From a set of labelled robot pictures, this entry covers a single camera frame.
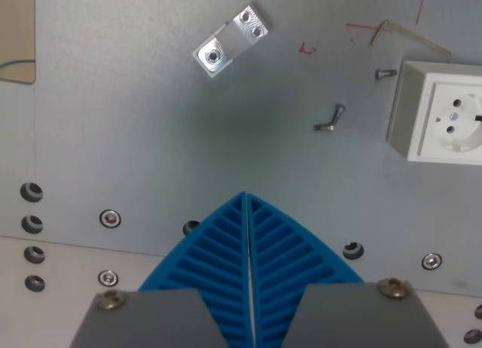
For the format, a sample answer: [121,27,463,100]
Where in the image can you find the wooden board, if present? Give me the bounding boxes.
[0,0,37,86]

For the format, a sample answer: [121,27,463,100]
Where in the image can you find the thin black cable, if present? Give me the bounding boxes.
[0,59,35,69]

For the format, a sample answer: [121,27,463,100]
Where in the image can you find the metal allen key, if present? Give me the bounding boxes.
[368,20,453,58]

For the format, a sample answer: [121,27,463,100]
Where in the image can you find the white electrical socket box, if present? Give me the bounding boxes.
[385,59,482,166]

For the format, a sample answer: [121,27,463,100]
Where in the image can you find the aluminium bracket with holes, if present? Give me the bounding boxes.
[191,2,273,80]

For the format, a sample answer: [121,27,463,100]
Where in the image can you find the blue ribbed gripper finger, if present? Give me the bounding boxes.
[69,191,255,348]
[246,192,451,348]

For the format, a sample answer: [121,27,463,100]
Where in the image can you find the hex bolt in plate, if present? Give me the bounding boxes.
[99,209,123,230]
[97,269,120,288]
[421,252,444,271]

